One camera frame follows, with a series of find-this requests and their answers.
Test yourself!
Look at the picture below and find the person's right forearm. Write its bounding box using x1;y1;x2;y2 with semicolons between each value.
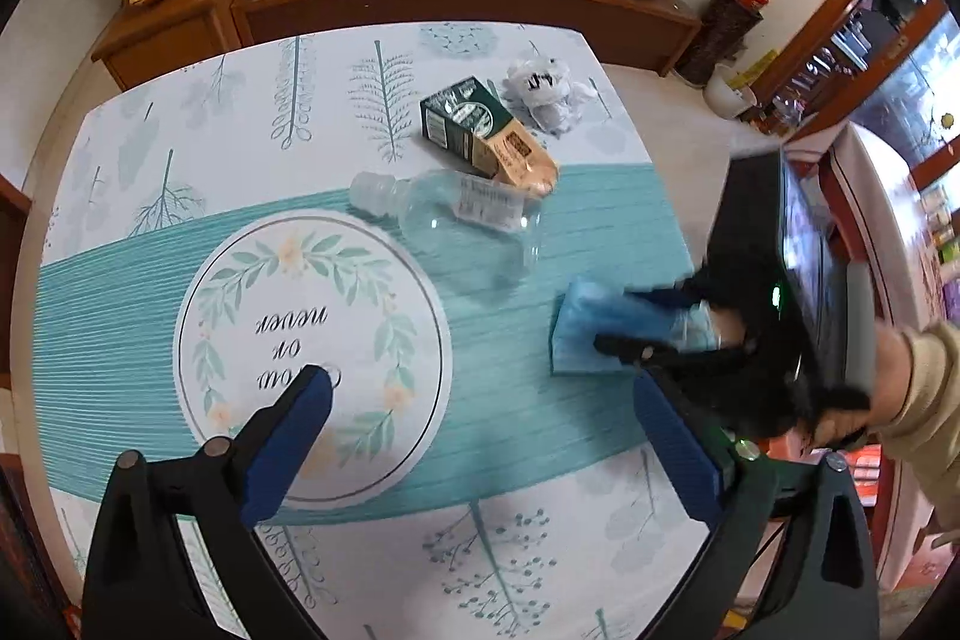
874;317;960;551

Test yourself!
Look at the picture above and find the long wooden cabinet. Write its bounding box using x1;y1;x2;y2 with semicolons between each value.
231;0;702;79

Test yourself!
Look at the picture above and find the wooden glass display cabinet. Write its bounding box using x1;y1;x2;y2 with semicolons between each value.
765;0;960;161

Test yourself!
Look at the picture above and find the white bucket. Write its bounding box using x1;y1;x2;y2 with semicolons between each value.
703;62;758;120

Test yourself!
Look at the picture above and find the person's right hand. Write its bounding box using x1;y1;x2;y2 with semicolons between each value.
812;323;914;455

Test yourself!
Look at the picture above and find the blue face mask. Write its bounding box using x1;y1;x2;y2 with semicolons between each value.
550;278;725;378

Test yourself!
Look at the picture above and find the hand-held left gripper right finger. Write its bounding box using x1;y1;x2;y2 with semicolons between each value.
632;370;880;640

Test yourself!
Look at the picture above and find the dark wicker bin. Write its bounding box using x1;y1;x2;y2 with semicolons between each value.
675;0;762;86

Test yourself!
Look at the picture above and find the white cabinet with red trim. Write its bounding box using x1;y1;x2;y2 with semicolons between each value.
825;122;960;596

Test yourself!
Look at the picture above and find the small wooden cabinet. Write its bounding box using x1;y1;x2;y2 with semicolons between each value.
91;0;250;92

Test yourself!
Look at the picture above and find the clear plastic bottle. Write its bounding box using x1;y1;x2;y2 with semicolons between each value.
349;169;547;281

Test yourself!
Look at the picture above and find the dark green and tan carton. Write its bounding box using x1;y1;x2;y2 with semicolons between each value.
418;75;561;200

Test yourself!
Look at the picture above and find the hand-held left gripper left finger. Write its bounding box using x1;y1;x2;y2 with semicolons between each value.
79;362;335;640

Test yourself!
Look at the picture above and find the crumpled white plastic bag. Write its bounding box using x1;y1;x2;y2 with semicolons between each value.
501;56;593;135

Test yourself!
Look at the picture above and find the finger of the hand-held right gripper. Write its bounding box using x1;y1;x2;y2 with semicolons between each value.
624;278;722;313
592;331;752;387

